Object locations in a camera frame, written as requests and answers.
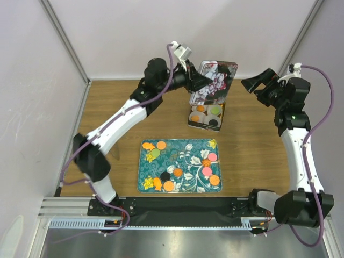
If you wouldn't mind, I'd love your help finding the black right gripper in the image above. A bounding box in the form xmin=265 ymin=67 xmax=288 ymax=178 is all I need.
xmin=240 ymin=68 xmax=286 ymax=110

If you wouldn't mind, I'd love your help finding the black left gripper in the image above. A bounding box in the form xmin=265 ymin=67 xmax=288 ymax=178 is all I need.
xmin=157 ymin=60 xmax=212 ymax=95

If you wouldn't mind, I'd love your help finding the gold tin lid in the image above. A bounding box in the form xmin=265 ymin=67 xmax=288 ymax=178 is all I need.
xmin=189 ymin=60 xmax=238 ymax=106

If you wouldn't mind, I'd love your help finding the orange round cookie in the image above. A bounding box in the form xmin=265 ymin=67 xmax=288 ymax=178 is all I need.
xmin=196 ymin=106 xmax=205 ymax=112
xmin=191 ymin=116 xmax=199 ymax=122

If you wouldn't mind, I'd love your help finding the green sandwich cookie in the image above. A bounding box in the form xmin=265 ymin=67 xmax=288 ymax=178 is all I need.
xmin=150 ymin=148 xmax=161 ymax=158
xmin=210 ymin=106 xmax=220 ymax=115

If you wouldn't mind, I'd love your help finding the gold cookie tin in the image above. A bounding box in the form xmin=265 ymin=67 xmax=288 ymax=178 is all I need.
xmin=188 ymin=103 xmax=225 ymax=132

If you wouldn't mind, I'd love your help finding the black sandwich cookie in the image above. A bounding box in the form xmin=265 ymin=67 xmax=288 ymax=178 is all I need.
xmin=209 ymin=119 xmax=218 ymax=127
xmin=160 ymin=171 xmax=171 ymax=182

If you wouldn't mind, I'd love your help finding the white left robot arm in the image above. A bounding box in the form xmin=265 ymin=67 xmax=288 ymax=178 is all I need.
xmin=73 ymin=58 xmax=211 ymax=215

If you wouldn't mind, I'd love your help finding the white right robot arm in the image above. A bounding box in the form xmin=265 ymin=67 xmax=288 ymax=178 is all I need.
xmin=241 ymin=65 xmax=334 ymax=227

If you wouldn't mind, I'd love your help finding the white paper cup back left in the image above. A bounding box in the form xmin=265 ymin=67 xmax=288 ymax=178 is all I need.
xmin=191 ymin=105 xmax=207 ymax=113

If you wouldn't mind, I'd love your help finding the white paper cup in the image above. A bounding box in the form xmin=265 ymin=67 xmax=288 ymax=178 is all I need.
xmin=206 ymin=104 xmax=223 ymax=117
xmin=191 ymin=105 xmax=207 ymax=113
xmin=189 ymin=111 xmax=205 ymax=124
xmin=204 ymin=114 xmax=221 ymax=127

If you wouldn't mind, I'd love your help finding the white paper cup back right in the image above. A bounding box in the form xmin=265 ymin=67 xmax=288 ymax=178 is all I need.
xmin=206 ymin=104 xmax=223 ymax=117

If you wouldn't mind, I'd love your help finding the white paper cup front left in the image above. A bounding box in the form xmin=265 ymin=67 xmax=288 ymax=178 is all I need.
xmin=189 ymin=111 xmax=205 ymax=124

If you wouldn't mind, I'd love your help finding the white paper cup front right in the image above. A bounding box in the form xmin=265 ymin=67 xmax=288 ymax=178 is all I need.
xmin=204 ymin=114 xmax=221 ymax=127

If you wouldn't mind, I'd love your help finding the orange dotted cookie top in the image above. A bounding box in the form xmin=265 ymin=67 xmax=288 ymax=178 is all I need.
xmin=156 ymin=141 xmax=167 ymax=150

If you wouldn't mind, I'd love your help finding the orange dotted cookie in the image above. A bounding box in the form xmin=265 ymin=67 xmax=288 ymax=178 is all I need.
xmin=156 ymin=141 xmax=167 ymax=150
xmin=163 ymin=181 xmax=175 ymax=192
xmin=209 ymin=175 xmax=220 ymax=186

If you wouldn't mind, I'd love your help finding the pink sandwich cookie upper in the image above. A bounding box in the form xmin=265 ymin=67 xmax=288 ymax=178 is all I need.
xmin=207 ymin=153 xmax=218 ymax=162

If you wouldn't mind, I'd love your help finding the pink sandwich cookie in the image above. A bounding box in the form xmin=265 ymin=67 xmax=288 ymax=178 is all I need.
xmin=202 ymin=167 xmax=212 ymax=177
xmin=207 ymin=153 xmax=218 ymax=162

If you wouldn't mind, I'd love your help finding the orange flower cookie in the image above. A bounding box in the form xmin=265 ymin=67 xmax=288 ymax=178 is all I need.
xmin=202 ymin=159 xmax=211 ymax=167

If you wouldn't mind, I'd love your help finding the orange fish cookie top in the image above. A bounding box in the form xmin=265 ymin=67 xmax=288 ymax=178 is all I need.
xmin=142 ymin=142 xmax=155 ymax=152

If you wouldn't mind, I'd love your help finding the orange fish cookie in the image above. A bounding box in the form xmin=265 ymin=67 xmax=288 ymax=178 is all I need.
xmin=142 ymin=142 xmax=155 ymax=152
xmin=153 ymin=177 xmax=163 ymax=191

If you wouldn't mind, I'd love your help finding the pink sandwich cookie lower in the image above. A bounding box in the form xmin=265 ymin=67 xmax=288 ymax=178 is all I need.
xmin=202 ymin=167 xmax=212 ymax=177

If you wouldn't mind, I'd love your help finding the teal floral tray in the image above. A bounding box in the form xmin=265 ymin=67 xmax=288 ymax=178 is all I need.
xmin=137 ymin=138 xmax=223 ymax=194

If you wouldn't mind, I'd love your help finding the orange swirl cookie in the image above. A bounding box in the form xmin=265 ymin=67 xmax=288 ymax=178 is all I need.
xmin=173 ymin=168 xmax=183 ymax=177

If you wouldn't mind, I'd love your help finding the orange dotted cookie right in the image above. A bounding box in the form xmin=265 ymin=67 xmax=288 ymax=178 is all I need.
xmin=209 ymin=175 xmax=220 ymax=186

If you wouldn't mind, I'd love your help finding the orange dotted cookie bottom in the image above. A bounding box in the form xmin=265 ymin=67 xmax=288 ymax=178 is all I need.
xmin=163 ymin=181 xmax=175 ymax=192

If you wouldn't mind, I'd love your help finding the orange fish cookie bottom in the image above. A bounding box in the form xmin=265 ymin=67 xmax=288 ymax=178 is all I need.
xmin=153 ymin=177 xmax=163 ymax=191

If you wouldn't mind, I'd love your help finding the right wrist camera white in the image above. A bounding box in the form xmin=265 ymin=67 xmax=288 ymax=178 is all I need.
xmin=278 ymin=62 xmax=302 ymax=83

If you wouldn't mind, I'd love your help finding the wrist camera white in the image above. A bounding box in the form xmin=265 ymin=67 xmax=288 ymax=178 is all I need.
xmin=278 ymin=62 xmax=302 ymax=83
xmin=171 ymin=41 xmax=192 ymax=70

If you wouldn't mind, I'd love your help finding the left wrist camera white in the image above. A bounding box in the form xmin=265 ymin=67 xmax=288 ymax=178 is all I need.
xmin=171 ymin=41 xmax=192 ymax=70

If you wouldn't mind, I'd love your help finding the white cable duct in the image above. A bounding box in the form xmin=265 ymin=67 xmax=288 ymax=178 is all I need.
xmin=49 ymin=218 xmax=267 ymax=231

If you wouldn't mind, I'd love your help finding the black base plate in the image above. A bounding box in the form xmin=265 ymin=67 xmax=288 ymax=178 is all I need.
xmin=87 ymin=196 xmax=272 ymax=228

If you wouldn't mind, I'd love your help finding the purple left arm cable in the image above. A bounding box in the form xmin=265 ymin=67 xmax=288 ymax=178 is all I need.
xmin=60 ymin=44 xmax=175 ymax=186

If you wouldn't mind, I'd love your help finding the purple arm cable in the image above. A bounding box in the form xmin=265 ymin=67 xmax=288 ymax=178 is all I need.
xmin=60 ymin=44 xmax=175 ymax=186
xmin=289 ymin=65 xmax=334 ymax=247

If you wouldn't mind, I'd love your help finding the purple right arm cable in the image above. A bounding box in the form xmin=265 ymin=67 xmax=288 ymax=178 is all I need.
xmin=289 ymin=65 xmax=334 ymax=247

